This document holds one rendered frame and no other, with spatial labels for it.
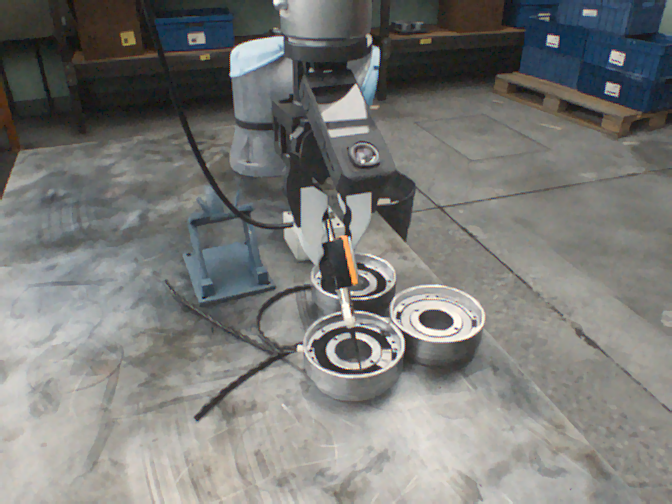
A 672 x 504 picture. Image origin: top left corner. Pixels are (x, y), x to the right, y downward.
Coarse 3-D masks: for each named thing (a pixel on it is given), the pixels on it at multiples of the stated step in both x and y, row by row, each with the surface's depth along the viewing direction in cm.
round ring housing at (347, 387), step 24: (336, 312) 62; (360, 312) 62; (312, 336) 60; (336, 336) 60; (360, 336) 60; (312, 360) 55; (336, 360) 57; (336, 384) 54; (360, 384) 54; (384, 384) 55
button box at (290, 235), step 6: (330, 210) 82; (288, 216) 81; (336, 222) 79; (288, 228) 80; (294, 228) 78; (336, 228) 78; (342, 228) 78; (288, 234) 81; (294, 234) 77; (324, 234) 78; (336, 234) 79; (342, 234) 79; (288, 240) 82; (294, 240) 78; (324, 240) 78; (294, 246) 79; (300, 246) 77; (294, 252) 79; (300, 252) 78; (300, 258) 78; (306, 258) 79
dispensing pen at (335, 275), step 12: (324, 216) 55; (324, 228) 55; (336, 240) 53; (324, 252) 54; (336, 252) 53; (324, 264) 55; (336, 264) 53; (324, 276) 56; (336, 276) 53; (348, 276) 53; (324, 288) 56; (336, 288) 53; (348, 288) 55; (348, 300) 55; (348, 312) 55; (348, 324) 55
